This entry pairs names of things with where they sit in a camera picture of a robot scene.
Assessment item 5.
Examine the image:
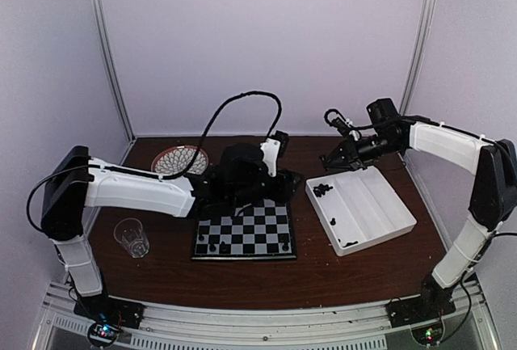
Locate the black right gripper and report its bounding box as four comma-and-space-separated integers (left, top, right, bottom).
323, 131, 402, 171

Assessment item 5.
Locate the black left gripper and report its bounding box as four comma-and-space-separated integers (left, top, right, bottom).
229, 166, 305, 210

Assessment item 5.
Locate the black white chessboard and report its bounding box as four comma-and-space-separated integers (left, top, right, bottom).
191, 200, 297, 260

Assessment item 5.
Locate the white plastic tray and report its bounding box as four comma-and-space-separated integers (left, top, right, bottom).
305, 167, 417, 257

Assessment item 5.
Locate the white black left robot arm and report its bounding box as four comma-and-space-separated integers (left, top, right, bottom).
32, 140, 303, 321

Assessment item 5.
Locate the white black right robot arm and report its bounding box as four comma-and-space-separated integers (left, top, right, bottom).
322, 98, 516, 319

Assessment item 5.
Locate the black chess pieces pile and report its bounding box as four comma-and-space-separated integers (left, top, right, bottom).
312, 183, 333, 198

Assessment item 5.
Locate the floral ceramic plate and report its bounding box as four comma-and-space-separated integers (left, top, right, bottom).
151, 145, 208, 175

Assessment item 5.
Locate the clear drinking glass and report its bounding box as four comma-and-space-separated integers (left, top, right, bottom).
113, 217, 150, 259

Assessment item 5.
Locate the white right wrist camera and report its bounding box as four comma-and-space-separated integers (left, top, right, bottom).
323, 108, 361, 141

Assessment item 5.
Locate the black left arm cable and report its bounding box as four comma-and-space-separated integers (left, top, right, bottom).
169, 91, 283, 181

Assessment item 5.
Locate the front aluminium rail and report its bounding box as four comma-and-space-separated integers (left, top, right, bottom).
27, 287, 502, 349

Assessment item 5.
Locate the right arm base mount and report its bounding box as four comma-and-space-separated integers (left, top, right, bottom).
385, 297, 456, 348

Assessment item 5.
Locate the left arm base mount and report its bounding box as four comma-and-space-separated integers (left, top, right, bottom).
74, 297, 145, 348

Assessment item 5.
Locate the right aluminium frame post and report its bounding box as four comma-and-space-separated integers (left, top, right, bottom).
400, 0, 436, 115

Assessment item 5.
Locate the aluminium frame post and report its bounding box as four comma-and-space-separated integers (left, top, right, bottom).
400, 0, 436, 115
90, 0, 136, 142

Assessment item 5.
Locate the left aluminium frame post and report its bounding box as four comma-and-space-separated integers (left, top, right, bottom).
90, 0, 136, 142

